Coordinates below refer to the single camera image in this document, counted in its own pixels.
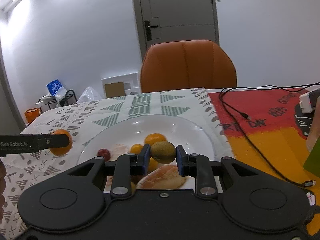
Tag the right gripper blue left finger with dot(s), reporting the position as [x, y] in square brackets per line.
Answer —
[129, 165]

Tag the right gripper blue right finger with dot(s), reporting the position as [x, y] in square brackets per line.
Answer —
[199, 167]

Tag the small yellow tangerine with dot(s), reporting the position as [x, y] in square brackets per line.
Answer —
[153, 165]
[136, 148]

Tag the green-yellow fruit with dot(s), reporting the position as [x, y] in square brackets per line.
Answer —
[163, 152]
[133, 187]

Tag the dark red passion fruit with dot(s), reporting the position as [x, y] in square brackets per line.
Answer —
[104, 153]

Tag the large peeled pomelo piece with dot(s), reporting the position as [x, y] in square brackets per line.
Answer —
[166, 177]

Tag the large front orange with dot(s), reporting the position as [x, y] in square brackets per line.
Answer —
[153, 138]

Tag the large orange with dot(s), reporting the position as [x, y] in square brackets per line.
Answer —
[63, 142]
[153, 138]

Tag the large back orange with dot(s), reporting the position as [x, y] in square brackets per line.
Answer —
[63, 142]

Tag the small peeled pomelo piece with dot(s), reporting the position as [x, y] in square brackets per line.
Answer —
[117, 150]

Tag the person's left hand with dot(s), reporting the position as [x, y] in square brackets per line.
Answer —
[3, 173]

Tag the grey door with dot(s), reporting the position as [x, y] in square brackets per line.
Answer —
[178, 20]
[10, 99]

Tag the patterned white tablecloth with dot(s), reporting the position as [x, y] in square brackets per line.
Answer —
[86, 120]

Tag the white ceramic plate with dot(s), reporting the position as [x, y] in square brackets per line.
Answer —
[178, 131]

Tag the orange paper shopping bag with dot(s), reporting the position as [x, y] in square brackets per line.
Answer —
[32, 114]

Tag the blue and white plastic bag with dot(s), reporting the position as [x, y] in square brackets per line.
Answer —
[57, 90]

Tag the translucent plastic bag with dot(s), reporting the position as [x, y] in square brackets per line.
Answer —
[89, 94]

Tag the red and orange mat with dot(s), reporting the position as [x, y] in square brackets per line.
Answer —
[267, 130]

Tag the orange leather chair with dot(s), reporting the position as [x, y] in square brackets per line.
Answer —
[186, 64]

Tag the green snack package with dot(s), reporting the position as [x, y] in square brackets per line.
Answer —
[312, 162]

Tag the white power adapter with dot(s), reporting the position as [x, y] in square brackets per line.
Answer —
[308, 101]

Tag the white foam packaging frame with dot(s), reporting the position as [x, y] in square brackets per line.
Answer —
[122, 85]

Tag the black door lock handle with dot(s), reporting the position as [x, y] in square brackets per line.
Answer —
[148, 28]

